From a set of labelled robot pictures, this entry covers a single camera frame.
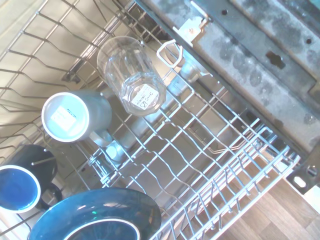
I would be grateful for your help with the gray ceramic mug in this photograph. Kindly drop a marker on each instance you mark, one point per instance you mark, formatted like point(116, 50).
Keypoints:
point(65, 117)

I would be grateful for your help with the stainless steel dishwasher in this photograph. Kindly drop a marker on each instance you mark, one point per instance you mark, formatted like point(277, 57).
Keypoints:
point(250, 50)

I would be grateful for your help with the dark blue mug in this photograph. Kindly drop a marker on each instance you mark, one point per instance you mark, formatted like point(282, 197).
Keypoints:
point(15, 187)

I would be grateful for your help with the clear drinking glass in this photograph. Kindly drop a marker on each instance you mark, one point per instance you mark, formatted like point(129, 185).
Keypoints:
point(130, 75)

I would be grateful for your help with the dark blue plate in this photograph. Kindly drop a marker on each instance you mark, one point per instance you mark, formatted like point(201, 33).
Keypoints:
point(100, 212)

